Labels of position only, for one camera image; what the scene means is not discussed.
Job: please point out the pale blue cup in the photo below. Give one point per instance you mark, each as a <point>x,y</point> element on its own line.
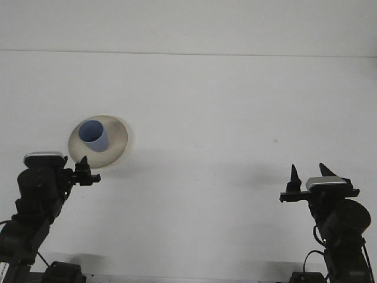
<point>98,143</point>

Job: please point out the pale round plate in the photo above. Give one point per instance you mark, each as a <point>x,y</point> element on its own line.
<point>97,160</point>

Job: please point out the pale grey camera box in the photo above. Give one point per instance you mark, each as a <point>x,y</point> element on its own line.
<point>44,157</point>
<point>328,184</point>

